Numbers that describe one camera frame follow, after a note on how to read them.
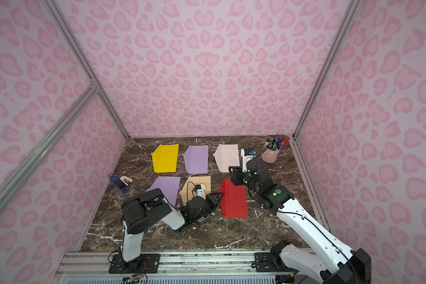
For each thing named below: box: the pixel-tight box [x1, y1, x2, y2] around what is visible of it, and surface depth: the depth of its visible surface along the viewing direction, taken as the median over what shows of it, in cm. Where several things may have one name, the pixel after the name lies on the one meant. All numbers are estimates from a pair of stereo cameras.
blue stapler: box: [107, 173, 134, 194], surface depth 99 cm
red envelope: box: [219, 178, 248, 219], surface depth 94 cm
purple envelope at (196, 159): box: [184, 144, 209, 174], surface depth 109 cm
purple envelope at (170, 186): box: [148, 175, 182, 208], surface depth 101 cm
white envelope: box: [213, 143, 240, 173], surface depth 112 cm
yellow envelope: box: [152, 143, 180, 173], surface depth 111 cm
